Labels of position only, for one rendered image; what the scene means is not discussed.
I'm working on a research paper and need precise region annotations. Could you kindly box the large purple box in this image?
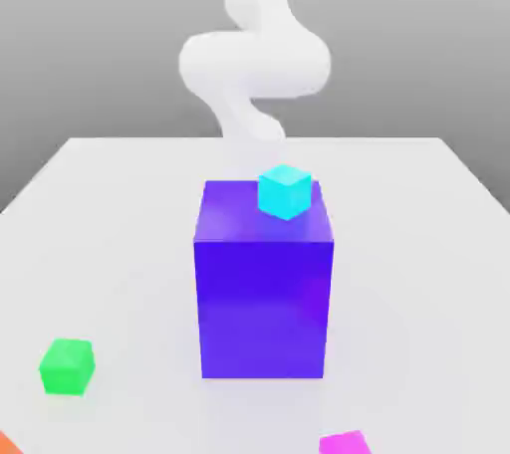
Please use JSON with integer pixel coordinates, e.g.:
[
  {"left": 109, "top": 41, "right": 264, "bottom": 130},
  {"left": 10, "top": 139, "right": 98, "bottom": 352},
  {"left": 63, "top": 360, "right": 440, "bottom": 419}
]
[{"left": 192, "top": 179, "right": 336, "bottom": 380}]

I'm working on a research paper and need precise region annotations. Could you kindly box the large orange box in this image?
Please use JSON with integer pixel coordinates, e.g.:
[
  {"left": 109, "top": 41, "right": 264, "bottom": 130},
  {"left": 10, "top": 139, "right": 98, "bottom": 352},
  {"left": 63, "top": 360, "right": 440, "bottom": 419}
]
[{"left": 0, "top": 429, "right": 24, "bottom": 454}]

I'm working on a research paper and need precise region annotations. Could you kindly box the small magenta cube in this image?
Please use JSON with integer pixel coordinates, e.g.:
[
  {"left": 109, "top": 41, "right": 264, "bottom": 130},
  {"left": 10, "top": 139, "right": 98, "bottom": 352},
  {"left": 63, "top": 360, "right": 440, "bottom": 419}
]
[{"left": 318, "top": 429, "right": 373, "bottom": 454}]

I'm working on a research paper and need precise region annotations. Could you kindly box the small cyan cube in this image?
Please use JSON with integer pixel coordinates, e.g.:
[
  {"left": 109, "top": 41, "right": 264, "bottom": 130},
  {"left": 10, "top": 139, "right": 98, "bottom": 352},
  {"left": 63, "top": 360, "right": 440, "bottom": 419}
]
[{"left": 257, "top": 163, "right": 313, "bottom": 222}]

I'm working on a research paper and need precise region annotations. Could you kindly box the small green cube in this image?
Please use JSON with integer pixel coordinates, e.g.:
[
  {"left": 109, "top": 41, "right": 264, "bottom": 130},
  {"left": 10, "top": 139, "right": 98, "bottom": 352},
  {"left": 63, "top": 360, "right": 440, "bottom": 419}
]
[{"left": 38, "top": 337, "right": 97, "bottom": 398}]

